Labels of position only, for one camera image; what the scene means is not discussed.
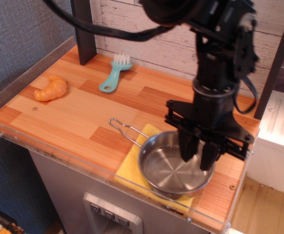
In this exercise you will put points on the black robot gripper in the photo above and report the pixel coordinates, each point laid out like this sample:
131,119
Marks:
209,118

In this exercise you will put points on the stainless steel pot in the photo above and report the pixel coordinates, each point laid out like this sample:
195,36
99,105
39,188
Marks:
161,165

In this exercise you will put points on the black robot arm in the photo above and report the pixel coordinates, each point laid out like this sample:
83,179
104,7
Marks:
225,52

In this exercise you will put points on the yellow towel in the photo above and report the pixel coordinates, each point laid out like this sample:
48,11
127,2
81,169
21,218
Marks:
130,176

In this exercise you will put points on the white toy sink unit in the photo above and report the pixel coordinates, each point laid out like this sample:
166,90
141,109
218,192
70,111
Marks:
266,165

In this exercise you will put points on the teal dish brush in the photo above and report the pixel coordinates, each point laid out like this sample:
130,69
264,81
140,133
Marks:
120,62

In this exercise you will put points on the silver toy fridge cabinet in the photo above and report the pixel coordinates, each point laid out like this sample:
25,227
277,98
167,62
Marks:
89,204

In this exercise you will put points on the orange toy croissant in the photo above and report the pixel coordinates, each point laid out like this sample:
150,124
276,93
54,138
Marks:
56,88

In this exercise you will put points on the clear acrylic table guard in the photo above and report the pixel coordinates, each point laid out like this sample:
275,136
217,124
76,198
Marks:
211,209

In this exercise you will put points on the orange object bottom left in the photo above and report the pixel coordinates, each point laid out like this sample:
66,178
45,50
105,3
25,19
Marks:
11,229

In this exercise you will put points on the dark right shelf post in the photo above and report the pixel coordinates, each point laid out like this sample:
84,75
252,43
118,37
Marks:
271,80

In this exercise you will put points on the dark shelf post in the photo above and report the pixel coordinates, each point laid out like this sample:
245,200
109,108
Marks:
85,40
271,80

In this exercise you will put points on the dark left shelf post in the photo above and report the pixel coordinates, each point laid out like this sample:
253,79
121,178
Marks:
85,40

